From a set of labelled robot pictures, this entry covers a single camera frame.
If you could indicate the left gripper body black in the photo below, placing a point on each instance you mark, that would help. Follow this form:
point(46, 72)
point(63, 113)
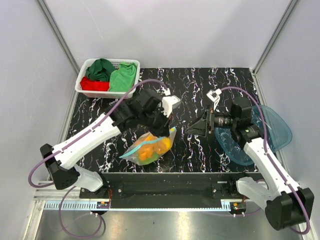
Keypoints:
point(152, 120)

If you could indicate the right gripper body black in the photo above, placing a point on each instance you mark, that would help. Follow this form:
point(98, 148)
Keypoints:
point(219, 120)

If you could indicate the clear zip top bag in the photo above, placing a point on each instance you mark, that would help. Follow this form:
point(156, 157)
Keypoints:
point(131, 153)

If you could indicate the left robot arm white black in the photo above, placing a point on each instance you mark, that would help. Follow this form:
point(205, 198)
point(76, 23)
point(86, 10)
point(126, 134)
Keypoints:
point(147, 109)

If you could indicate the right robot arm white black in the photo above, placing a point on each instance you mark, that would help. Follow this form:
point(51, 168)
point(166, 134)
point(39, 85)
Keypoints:
point(284, 202)

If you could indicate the yellow fake lemon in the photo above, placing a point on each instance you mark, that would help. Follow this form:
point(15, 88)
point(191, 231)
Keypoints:
point(165, 144)

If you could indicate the orange fake food piece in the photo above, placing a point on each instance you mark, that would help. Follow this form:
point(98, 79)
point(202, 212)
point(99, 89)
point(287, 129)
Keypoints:
point(148, 148)

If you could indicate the green fake vegetable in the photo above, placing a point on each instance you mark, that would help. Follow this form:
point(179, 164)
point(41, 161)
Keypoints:
point(146, 160)

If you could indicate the teal plastic container lid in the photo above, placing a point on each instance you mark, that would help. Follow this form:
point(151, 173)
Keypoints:
point(231, 148)

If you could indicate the light green cloth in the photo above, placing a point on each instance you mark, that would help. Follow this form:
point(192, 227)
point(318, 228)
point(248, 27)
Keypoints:
point(122, 79)

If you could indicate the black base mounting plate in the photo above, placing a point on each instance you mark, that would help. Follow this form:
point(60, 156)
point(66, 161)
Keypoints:
point(169, 191)

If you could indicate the teal plastic container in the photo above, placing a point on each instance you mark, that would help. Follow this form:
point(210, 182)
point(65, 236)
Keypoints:
point(279, 134)

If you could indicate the white plastic basket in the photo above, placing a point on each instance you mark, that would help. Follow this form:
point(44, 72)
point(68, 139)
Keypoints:
point(104, 94)

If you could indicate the dark green cloth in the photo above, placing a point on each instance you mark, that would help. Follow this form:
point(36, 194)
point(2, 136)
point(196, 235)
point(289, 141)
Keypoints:
point(100, 70)

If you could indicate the red cloth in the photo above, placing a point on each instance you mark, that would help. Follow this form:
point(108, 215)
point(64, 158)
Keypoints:
point(90, 85)

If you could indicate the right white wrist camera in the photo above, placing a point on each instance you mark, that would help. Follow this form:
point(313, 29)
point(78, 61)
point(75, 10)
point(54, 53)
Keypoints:
point(214, 96)

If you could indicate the aluminium frame rail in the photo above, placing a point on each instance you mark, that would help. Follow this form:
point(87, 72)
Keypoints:
point(63, 215)

